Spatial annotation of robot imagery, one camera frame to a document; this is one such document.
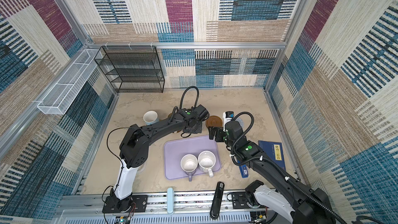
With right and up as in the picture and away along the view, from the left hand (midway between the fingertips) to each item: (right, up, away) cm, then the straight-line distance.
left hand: (197, 129), depth 92 cm
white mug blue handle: (-29, +7, +4) cm, 30 cm away
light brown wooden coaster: (+10, +4, +9) cm, 14 cm away
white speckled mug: (+5, -16, -7) cm, 19 cm away
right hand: (+11, +2, -11) cm, 16 cm away
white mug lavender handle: (-4, -17, -7) cm, 19 cm away
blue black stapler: (+24, -19, -13) cm, 33 cm away
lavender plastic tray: (-13, -12, -1) cm, 18 cm away
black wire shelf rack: (-46, +39, +17) cm, 63 cm away
